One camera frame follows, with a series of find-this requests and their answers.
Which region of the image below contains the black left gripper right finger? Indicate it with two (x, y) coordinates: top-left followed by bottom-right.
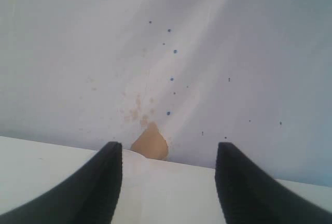
(215, 142), (331, 223)

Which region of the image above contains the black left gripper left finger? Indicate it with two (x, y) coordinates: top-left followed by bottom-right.
(1, 142), (122, 223)

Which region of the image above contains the white backdrop cloth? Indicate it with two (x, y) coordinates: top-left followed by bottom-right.
(1, 0), (331, 186)

